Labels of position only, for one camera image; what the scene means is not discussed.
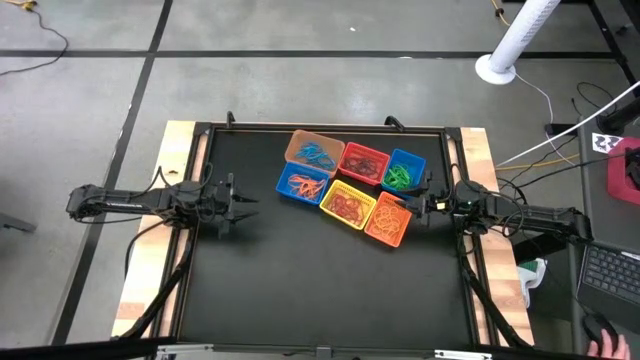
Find black cylindrical post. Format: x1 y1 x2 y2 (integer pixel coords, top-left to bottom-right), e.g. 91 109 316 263
597 97 640 135

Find blue rubber band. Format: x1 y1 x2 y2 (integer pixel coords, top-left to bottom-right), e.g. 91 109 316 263
307 149 336 171
294 142 324 161

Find red rubber band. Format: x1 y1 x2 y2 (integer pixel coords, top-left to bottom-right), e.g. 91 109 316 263
327 193 370 225

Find person's hand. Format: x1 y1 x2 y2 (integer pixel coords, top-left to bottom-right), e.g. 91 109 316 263
586 328 632 360

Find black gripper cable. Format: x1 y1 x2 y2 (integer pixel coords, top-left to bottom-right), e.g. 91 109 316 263
134 163 217 202

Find blue plastic basket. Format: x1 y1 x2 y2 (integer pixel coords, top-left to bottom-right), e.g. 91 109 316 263
274 162 331 207
381 148 428 200

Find orange rubber band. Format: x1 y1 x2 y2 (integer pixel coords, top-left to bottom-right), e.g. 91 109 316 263
287 173 321 192
294 182 328 203

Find black arm base cable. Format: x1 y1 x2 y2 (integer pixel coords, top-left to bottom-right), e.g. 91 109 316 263
123 219 167 281

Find yellow plastic basket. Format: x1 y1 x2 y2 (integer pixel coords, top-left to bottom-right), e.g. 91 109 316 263
318 179 378 231

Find black metal table frame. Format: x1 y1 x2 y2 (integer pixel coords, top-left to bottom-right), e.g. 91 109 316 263
149 119 504 351

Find thin white cable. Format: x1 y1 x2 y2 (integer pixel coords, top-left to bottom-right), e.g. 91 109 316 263
513 72 577 167

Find black coiled cable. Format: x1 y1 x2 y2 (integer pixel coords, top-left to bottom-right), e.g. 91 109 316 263
571 81 620 120

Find thin yellow cable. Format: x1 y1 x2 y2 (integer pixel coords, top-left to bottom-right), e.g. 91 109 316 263
494 153 582 171

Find pale orange plastic basket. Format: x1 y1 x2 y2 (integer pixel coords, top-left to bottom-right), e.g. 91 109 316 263
283 129 346 179

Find black computer mouse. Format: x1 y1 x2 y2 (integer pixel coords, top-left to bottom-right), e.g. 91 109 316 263
581 313 620 347

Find red plastic basket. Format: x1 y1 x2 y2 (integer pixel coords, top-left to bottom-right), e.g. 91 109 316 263
337 141 391 187

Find black rubber band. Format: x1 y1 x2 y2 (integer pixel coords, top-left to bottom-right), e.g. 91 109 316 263
359 157 384 180
344 155 374 176

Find black white marker tag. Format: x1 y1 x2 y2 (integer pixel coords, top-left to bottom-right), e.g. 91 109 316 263
591 131 625 155

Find grey floor object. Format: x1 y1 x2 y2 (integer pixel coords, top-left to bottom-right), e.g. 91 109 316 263
0 213 38 235

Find green rubber band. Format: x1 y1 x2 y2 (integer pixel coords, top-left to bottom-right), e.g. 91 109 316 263
387 163 415 184
383 173 412 192

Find thick white cable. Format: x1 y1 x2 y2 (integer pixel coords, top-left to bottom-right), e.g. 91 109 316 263
494 79 640 169

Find black metal floor frame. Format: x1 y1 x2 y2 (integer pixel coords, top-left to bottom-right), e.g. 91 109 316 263
584 0 640 86

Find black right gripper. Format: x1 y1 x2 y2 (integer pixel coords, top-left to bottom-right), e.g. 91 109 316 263
393 169 455 226

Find black floor cable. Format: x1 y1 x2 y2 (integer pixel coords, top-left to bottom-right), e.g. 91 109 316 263
0 7 70 77

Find white tower fan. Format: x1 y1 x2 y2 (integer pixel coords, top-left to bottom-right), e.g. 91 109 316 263
473 0 562 86

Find yellow floor cable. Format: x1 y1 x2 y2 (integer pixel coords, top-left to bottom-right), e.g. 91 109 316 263
489 0 512 27

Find dark grey desk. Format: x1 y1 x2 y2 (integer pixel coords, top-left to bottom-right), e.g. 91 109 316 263
564 115 640 360

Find white green handheld device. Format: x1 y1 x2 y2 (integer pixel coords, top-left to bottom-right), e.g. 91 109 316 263
516 257 550 309

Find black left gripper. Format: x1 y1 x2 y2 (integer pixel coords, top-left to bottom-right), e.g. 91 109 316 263
199 172 260 240

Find black camera mount rail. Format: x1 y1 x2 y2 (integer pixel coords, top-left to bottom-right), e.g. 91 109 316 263
0 335 640 360

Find black laptop keyboard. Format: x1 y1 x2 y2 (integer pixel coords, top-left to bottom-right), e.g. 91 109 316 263
576 239 640 321

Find wooden table board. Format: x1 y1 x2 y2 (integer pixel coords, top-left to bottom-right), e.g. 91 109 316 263
458 126 536 347
110 119 211 341

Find red round case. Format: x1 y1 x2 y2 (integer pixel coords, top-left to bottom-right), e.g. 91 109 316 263
606 136 640 207

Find black power strip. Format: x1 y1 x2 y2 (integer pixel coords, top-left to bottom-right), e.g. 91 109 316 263
543 122 580 137

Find silver bracket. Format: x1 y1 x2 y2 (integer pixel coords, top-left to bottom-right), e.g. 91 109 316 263
433 349 494 360

